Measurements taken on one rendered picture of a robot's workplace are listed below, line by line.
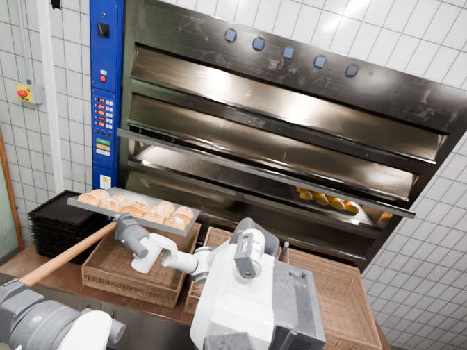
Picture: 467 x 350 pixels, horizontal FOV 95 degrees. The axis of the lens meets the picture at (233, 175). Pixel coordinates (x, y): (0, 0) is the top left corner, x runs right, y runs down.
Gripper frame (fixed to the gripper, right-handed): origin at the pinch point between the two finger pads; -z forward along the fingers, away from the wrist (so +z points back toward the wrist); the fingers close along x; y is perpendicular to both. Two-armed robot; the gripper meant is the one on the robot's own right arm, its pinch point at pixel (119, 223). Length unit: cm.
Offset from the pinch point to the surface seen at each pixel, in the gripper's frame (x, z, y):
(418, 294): -31, 124, -177
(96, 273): -46, -29, -9
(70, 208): -21, -64, -4
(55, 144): 10, -99, -1
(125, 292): -55, -17, -21
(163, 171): 12, -39, -45
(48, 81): 49, -93, 7
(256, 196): 12, 14, -84
